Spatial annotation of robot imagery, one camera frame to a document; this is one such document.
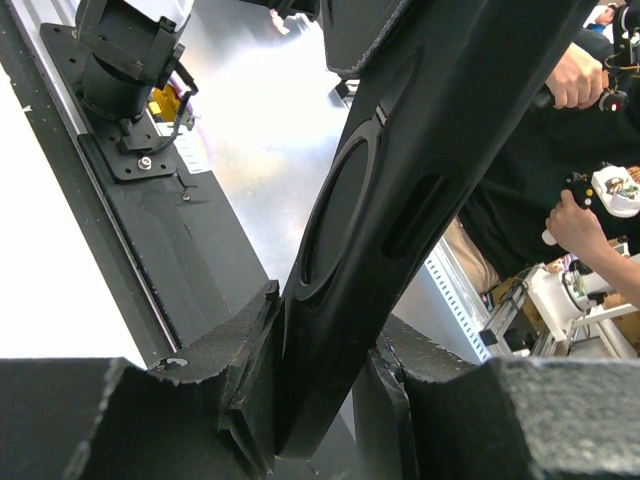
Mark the operator left hand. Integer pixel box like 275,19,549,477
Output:
545,43,609,109

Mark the operator black shirt torso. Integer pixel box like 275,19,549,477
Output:
457,27,640,281

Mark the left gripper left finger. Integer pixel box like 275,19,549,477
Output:
1,281,280,479

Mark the phone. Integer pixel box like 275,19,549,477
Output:
275,1,593,459

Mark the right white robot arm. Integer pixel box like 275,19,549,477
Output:
74,1,423,156

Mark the operator right hand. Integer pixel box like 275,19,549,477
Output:
545,189,613,270

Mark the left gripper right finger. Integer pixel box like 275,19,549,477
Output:
353,317,639,479

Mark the right white cable duct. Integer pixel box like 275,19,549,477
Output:
424,239,491,364

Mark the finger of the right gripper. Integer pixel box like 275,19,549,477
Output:
320,0,411,78

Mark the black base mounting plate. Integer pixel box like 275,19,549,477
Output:
1,1,271,364

